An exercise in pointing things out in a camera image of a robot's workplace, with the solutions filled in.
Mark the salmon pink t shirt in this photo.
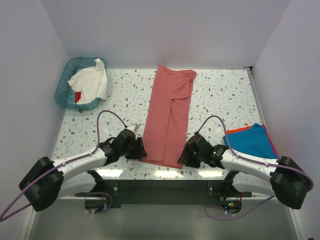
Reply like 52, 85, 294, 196
142, 65, 197, 169

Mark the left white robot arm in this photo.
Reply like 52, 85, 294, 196
19, 128, 147, 212

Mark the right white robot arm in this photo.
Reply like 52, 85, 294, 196
178, 134, 312, 210

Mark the orange folded t shirt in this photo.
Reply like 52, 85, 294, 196
226, 126, 251, 134

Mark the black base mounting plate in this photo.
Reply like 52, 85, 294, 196
75, 179, 252, 208

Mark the blue folded t shirt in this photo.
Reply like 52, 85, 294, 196
222, 123, 280, 173

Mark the red garment tag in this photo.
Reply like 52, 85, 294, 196
74, 91, 82, 104

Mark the white t shirt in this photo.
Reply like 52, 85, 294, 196
68, 58, 108, 105

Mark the teal plastic basket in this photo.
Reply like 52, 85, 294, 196
54, 56, 100, 110

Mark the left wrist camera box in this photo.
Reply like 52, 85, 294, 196
124, 123, 139, 138

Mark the aluminium frame rail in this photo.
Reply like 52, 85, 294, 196
20, 193, 307, 240

